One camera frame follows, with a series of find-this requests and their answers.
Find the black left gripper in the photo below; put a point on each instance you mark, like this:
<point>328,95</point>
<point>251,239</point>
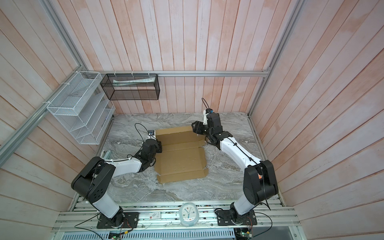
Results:
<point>159,145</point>

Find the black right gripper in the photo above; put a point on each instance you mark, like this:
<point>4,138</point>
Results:
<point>198,129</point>

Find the brown cardboard box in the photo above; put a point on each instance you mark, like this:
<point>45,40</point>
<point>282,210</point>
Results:
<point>183,156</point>

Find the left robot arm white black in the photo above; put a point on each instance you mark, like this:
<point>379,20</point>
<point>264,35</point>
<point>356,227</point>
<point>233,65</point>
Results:
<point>94,179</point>

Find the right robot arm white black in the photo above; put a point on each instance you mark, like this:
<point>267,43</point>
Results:
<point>260,182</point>

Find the white small stapler device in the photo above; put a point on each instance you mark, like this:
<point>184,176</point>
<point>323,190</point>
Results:
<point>106,155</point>

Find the white paper in basket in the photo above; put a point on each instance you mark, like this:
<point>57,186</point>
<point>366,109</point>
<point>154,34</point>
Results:
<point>146,82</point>

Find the small white label tag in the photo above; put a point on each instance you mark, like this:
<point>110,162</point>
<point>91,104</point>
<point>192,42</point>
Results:
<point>154,215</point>

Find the white round clock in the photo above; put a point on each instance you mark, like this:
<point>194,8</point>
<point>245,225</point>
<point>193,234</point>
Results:
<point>189,214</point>

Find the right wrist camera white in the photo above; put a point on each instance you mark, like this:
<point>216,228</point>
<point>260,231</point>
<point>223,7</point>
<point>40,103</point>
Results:
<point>206,112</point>

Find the black wire mesh basket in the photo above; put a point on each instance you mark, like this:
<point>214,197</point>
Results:
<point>130,93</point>

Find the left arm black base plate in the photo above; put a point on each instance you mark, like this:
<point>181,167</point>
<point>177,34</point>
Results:
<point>120,220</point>

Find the white wire mesh shelf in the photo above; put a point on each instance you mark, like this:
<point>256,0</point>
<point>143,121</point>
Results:
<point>83,111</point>

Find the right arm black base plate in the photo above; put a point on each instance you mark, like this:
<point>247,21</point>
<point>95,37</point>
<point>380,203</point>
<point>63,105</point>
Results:
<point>231,218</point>

